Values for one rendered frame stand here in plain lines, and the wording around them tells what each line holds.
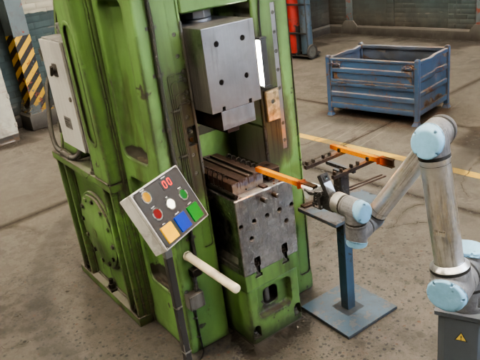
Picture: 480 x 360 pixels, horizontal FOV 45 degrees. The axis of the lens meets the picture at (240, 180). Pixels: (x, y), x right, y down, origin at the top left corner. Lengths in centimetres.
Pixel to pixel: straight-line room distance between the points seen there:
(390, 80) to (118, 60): 404
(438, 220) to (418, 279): 165
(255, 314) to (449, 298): 126
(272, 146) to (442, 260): 128
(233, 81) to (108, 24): 69
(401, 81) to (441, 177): 435
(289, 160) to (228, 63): 81
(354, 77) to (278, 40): 368
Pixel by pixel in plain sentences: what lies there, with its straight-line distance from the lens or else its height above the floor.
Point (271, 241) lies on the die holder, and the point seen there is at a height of 61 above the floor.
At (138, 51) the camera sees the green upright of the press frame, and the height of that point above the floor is 171.
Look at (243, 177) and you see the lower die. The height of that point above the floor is 99.
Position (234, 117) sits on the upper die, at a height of 132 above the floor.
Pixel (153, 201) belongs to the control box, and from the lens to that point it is 249.
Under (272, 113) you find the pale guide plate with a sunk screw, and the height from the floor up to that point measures 122.
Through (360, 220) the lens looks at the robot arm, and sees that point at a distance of 240.
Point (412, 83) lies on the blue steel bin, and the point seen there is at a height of 46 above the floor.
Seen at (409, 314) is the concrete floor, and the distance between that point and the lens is 356.
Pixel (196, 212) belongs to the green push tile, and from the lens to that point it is 262.
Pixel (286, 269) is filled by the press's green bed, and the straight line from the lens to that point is 327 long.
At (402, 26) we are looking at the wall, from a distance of 1139.
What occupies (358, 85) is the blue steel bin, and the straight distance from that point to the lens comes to 673.
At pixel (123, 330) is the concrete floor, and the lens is 372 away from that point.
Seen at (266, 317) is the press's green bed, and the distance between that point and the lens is 333.
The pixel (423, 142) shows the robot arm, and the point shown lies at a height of 139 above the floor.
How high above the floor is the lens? 214
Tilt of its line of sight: 23 degrees down
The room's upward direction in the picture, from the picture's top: 8 degrees counter-clockwise
